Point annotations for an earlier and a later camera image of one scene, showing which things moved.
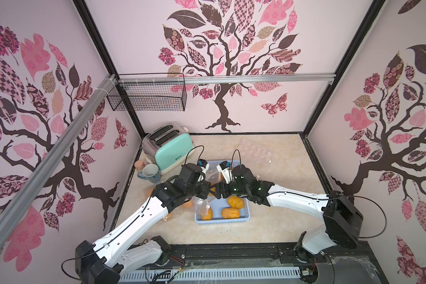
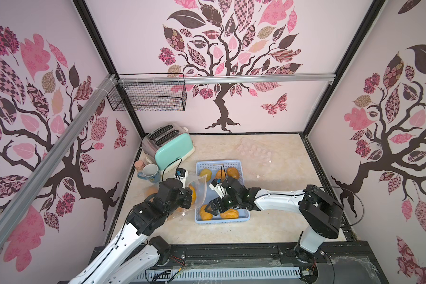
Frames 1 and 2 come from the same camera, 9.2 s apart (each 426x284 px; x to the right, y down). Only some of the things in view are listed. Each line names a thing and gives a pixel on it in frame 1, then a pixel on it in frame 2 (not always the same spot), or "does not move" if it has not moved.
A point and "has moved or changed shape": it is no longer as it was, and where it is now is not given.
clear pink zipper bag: x=203 y=208 has moved or changed shape
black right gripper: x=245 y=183 → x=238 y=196
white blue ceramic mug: x=151 y=173 does not move
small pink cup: x=139 y=165 does not move
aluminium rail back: x=230 y=78 does not move
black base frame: x=356 y=264 does not move
